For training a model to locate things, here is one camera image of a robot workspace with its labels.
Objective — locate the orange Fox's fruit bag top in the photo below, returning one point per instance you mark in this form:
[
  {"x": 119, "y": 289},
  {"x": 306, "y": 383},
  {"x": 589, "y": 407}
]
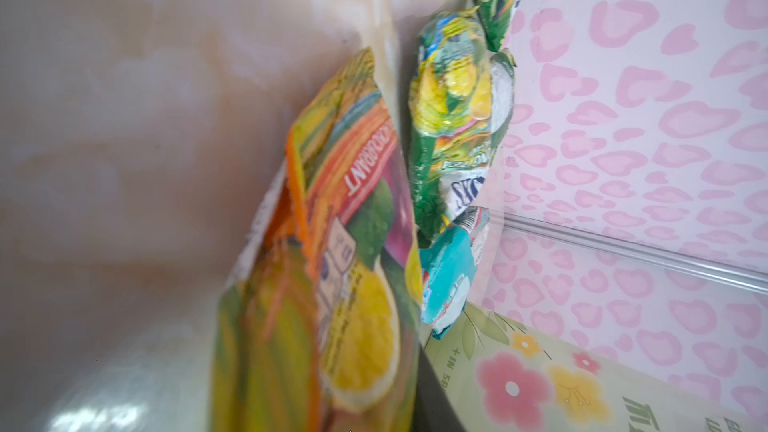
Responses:
[{"x": 349, "y": 189}]

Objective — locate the orange fox's fruit bag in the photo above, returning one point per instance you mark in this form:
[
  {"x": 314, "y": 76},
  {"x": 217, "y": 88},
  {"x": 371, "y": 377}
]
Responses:
[
  {"x": 349, "y": 189},
  {"x": 264, "y": 370}
]

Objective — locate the white paper bag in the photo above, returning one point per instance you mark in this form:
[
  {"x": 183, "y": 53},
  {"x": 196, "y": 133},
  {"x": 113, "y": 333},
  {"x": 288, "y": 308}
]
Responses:
[{"x": 501, "y": 375}]

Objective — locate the teal white snack bag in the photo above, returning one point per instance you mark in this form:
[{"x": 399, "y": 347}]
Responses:
[{"x": 450, "y": 265}]

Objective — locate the green yellow Fox's bag rear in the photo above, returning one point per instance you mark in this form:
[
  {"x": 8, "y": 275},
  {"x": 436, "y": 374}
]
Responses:
[{"x": 461, "y": 102}]

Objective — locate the orange Fox's fruit bag bottom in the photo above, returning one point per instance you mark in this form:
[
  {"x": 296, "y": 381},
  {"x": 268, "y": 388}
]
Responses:
[{"x": 264, "y": 370}]

